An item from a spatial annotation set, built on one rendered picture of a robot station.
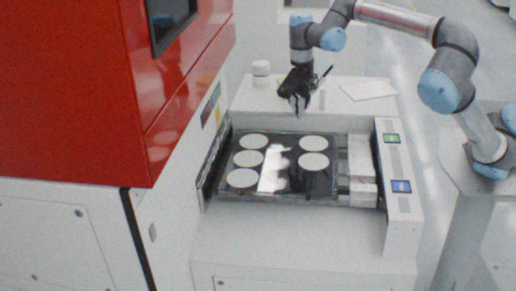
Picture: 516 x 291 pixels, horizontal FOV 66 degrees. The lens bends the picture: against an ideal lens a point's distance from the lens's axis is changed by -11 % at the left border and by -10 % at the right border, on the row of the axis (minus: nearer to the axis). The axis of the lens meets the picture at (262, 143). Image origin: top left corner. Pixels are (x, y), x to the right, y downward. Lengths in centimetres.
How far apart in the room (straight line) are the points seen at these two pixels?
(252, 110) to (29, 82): 98
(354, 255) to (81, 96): 83
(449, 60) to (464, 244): 98
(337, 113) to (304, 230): 49
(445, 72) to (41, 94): 90
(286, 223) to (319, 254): 16
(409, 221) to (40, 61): 92
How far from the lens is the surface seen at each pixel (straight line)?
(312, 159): 145
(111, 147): 81
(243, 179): 137
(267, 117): 162
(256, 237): 129
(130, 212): 89
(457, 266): 201
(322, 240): 128
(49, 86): 81
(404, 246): 122
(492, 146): 139
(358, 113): 160
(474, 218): 183
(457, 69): 114
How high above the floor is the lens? 171
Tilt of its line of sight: 32 degrees down
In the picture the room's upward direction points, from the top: 3 degrees counter-clockwise
